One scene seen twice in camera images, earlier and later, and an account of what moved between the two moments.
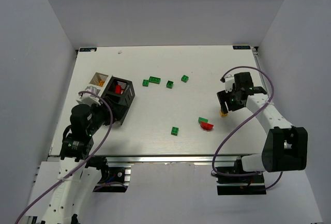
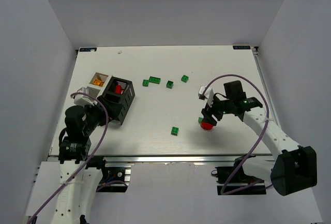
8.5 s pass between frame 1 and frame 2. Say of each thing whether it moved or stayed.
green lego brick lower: stayed
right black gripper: moved
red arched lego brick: stayed
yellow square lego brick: moved
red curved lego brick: stayed
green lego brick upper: stayed
